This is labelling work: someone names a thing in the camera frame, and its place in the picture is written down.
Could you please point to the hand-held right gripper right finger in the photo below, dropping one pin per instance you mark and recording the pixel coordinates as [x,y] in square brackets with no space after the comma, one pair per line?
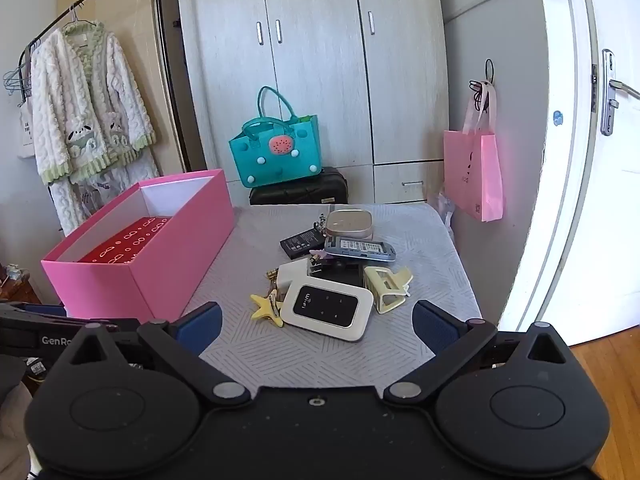
[432,325]

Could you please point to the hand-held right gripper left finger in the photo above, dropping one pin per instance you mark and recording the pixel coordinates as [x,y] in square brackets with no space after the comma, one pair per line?
[202,322]

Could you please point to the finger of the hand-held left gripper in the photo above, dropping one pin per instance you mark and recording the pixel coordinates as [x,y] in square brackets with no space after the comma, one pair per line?
[45,311]

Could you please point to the pink cardboard box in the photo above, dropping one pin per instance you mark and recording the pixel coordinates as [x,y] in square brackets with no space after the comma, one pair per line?
[150,260]

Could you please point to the white charger cube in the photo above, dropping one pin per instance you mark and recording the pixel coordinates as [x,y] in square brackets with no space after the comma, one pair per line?
[292,275]

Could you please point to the white pocket wifi router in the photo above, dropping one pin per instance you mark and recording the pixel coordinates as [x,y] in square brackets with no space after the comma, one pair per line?
[325,310]

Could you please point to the wooden side table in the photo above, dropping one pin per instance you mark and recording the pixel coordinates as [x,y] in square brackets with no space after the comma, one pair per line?
[15,290]

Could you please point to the pile of small trinkets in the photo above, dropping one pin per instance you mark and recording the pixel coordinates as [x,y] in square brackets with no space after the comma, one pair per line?
[12,271]

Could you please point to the cream hair claw clip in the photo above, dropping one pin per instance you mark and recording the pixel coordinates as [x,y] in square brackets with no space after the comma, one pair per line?
[385,300]

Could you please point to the yellow star hair clip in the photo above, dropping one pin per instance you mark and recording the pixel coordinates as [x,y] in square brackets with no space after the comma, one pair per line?
[265,307]

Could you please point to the small gold hair clip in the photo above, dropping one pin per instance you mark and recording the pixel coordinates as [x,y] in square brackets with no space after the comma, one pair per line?
[272,276]

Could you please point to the blue grey phone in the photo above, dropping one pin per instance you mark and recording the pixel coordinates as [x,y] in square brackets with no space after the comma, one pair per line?
[360,249]

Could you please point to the white fuzzy pajama pants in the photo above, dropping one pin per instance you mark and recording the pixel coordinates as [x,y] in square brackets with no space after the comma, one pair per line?
[75,200]

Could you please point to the white plastic bag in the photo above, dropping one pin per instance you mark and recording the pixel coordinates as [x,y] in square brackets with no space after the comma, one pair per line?
[445,210]

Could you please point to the black battery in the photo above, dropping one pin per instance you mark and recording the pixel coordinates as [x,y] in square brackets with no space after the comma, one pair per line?
[300,242]

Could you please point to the beige rounded square case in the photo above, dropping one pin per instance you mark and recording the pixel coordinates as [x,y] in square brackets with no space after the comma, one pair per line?
[350,222]

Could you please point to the metal key bunch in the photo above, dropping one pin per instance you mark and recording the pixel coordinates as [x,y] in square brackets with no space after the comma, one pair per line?
[319,225]

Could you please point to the pink shopping bag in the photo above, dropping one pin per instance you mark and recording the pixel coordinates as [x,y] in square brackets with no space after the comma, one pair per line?
[472,170]

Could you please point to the black suitcase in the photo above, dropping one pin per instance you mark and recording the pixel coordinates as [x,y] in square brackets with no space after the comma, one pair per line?
[300,192]

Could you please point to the white door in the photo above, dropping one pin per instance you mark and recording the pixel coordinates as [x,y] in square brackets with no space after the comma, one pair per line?
[565,210]

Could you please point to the teal felt handbag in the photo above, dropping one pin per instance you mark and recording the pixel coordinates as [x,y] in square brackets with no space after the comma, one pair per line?
[275,160]

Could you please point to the white tote bag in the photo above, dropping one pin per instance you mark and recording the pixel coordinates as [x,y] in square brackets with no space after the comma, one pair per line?
[26,132]

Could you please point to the white fuzzy pajama jacket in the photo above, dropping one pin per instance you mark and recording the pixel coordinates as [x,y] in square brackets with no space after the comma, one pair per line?
[75,90]

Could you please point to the round blue door sticker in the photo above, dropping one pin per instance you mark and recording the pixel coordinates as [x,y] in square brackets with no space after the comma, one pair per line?
[558,118]

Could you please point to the light wooden wardrobe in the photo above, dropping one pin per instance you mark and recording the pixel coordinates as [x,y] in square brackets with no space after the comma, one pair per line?
[315,85]

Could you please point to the black metal clothes rack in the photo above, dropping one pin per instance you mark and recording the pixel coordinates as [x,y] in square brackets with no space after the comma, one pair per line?
[162,35]

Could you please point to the beige wooden board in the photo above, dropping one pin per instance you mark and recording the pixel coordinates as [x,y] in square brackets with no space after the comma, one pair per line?
[135,10]

